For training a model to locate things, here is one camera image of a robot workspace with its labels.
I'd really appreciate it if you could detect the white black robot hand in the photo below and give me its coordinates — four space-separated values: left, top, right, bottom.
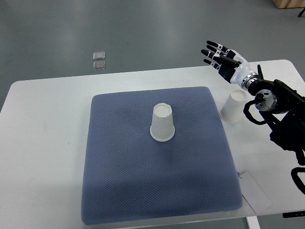
201 41 260 90

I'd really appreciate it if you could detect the white paper cup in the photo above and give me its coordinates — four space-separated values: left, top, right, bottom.
150 103 175 142
219 90 247 124

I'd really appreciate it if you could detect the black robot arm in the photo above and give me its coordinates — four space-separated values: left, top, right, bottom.
243 65 305 193

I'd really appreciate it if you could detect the wooden box corner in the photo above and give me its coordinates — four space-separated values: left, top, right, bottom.
272 0 305 9

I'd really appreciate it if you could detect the black tripod leg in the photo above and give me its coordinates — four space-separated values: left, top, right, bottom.
298 8 305 17

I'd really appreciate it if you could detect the white paper tag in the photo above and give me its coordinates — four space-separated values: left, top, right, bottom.
238 172 272 214

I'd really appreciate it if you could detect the upper metal floor plate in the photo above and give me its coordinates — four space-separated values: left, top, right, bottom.
93 51 105 60

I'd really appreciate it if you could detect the blue textured cushion mat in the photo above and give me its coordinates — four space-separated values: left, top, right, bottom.
81 86 243 225

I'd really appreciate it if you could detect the white table leg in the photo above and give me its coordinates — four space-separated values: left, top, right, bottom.
246 216 260 229

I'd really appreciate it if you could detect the black table control panel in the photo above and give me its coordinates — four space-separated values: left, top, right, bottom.
282 211 305 219

